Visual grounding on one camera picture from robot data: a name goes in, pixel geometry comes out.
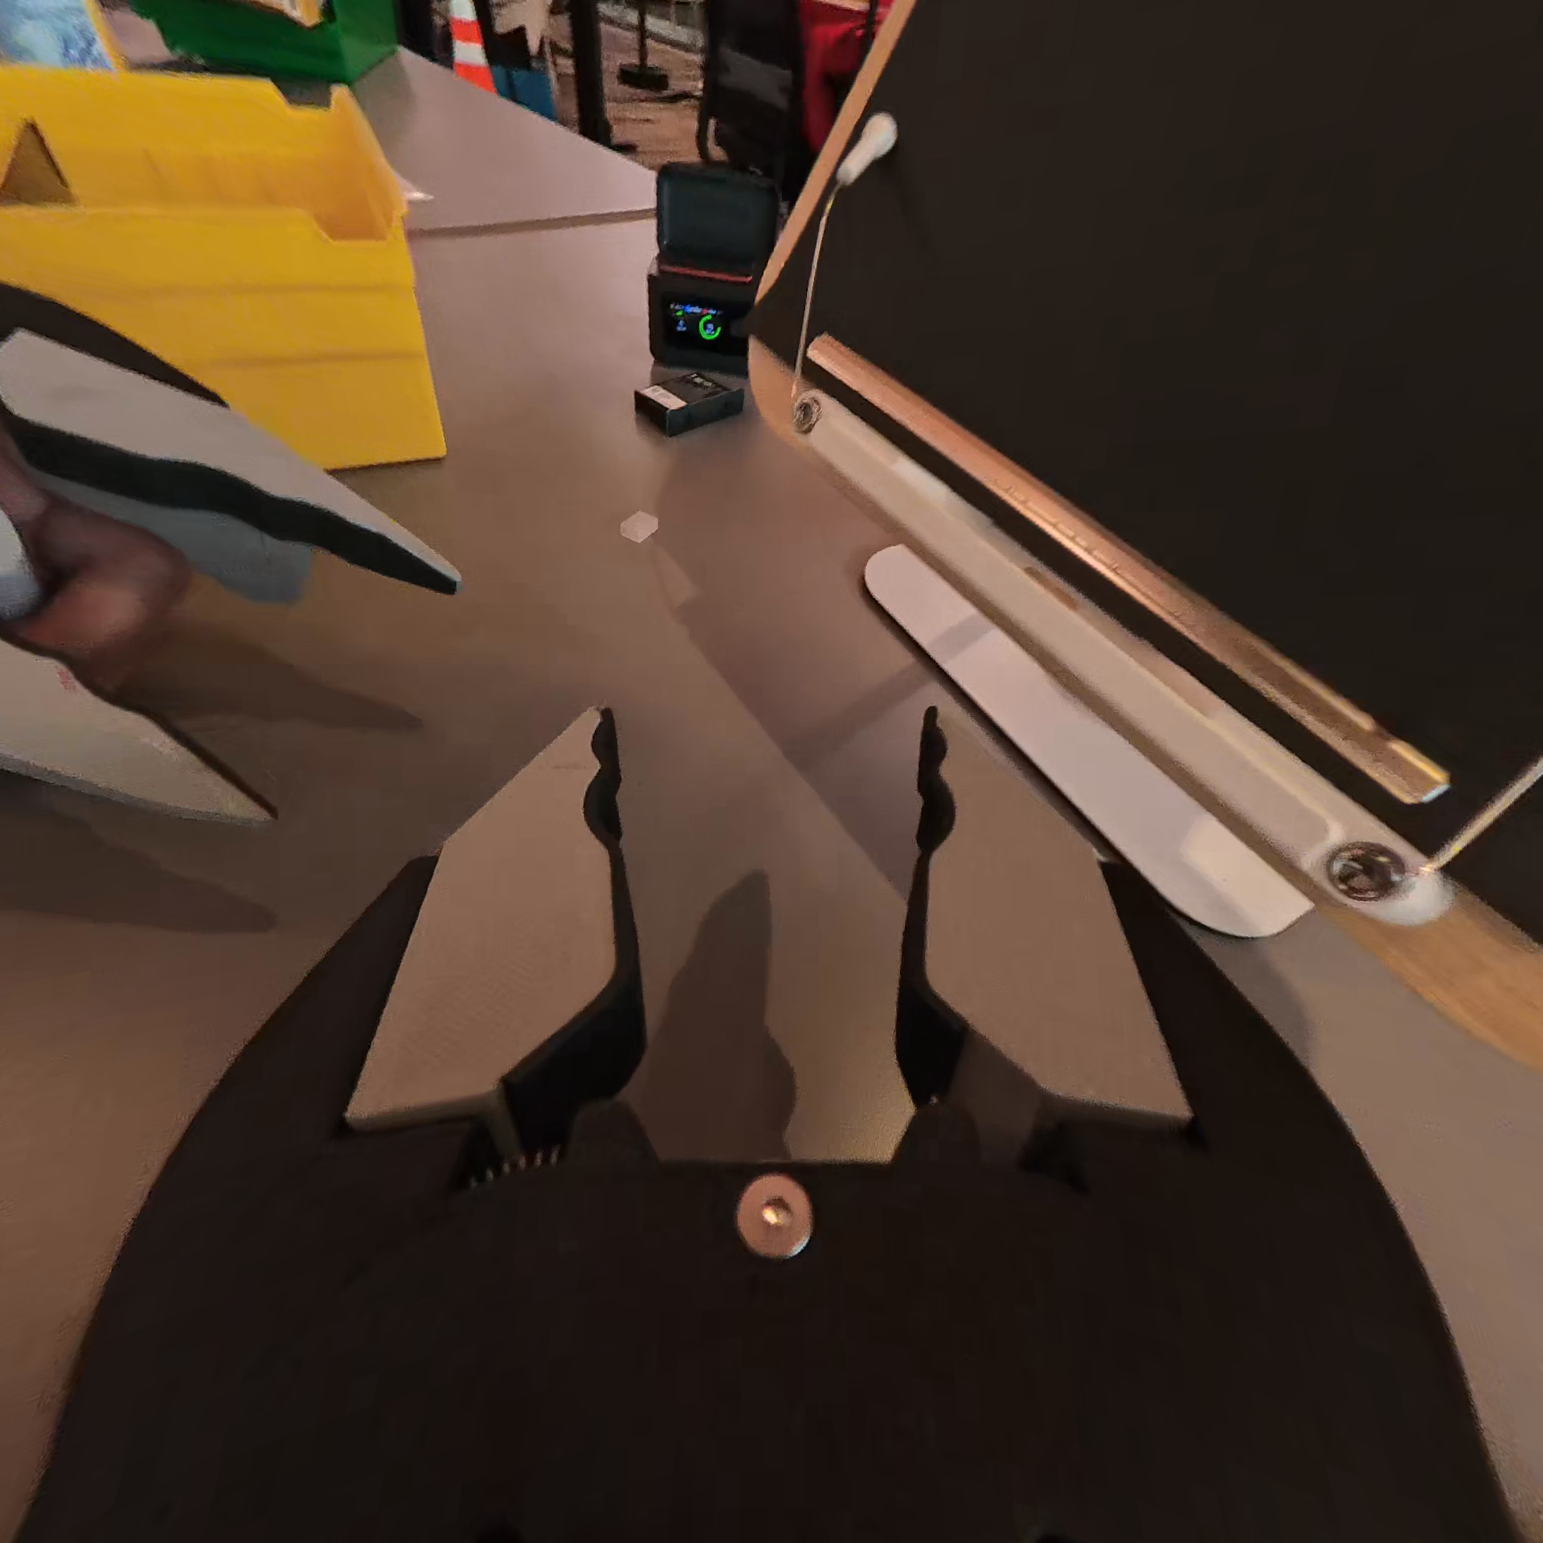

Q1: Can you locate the white monitor stand base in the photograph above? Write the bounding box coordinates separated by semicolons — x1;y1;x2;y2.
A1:
863;543;1317;942

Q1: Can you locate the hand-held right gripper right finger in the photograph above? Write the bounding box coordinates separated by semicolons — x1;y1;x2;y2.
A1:
895;705;1193;1124

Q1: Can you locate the person's left hand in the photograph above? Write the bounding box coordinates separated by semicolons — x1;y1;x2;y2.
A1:
0;422;196;697

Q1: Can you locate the yellow plastic bin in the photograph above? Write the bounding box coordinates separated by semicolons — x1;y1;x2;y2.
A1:
0;67;451;473

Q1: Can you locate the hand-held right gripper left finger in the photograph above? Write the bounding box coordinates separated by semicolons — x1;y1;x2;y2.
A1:
348;707;649;1153

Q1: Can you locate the black bag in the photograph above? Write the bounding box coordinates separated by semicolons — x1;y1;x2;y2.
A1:
697;0;809;169

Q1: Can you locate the small black battery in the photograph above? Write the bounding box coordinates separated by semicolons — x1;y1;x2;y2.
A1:
636;371;746;440

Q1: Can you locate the orange traffic cone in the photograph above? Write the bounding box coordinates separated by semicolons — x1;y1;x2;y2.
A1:
449;0;499;93

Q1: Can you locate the black monitor with tan frame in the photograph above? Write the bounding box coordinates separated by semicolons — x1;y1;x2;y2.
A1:
746;0;1543;1074

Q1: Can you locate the blue white labelled bottle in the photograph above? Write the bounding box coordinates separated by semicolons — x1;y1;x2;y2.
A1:
0;0;122;73

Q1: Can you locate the red bag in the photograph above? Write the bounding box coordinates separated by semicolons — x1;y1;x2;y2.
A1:
796;0;895;119

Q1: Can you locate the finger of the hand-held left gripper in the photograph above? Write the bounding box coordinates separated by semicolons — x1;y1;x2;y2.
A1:
0;328;462;606
0;638;282;829

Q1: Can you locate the green plastic crate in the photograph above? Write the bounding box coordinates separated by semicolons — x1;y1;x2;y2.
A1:
126;0;403;86

